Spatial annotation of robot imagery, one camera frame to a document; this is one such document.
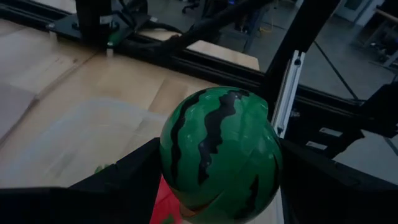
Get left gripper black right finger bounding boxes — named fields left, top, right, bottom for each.
left=279, top=138, right=398, bottom=224

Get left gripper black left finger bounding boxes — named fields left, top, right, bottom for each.
left=68, top=136, right=163, bottom=224

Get red toy strawberry green leaves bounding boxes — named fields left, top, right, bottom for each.
left=149, top=175, right=185, bottom=224

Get green striped toy watermelon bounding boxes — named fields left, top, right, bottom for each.
left=159, top=86, right=284, bottom=224

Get clear plastic tupperware container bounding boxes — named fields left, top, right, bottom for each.
left=0, top=96, right=169, bottom=189

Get silver aluminium extrusion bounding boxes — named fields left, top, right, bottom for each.
left=271, top=49, right=306, bottom=139

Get beige cloth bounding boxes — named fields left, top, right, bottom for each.
left=0, top=81, right=37, bottom=141

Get black table frame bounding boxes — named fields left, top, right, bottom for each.
left=0, top=0, right=398, bottom=159

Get black frame post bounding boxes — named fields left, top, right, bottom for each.
left=260, top=0, right=341, bottom=105

